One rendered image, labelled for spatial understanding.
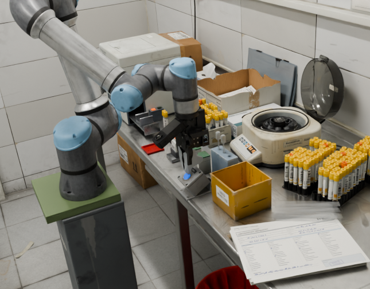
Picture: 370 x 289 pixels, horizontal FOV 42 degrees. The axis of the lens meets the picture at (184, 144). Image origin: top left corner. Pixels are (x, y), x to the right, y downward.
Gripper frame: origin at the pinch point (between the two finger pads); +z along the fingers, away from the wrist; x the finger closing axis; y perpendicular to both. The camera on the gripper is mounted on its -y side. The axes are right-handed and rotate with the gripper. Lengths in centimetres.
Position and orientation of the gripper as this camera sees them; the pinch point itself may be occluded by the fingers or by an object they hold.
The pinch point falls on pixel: (185, 171)
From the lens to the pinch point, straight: 151.6
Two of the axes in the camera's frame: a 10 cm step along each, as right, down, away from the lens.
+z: 0.8, 8.9, 4.5
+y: 9.0, -2.6, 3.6
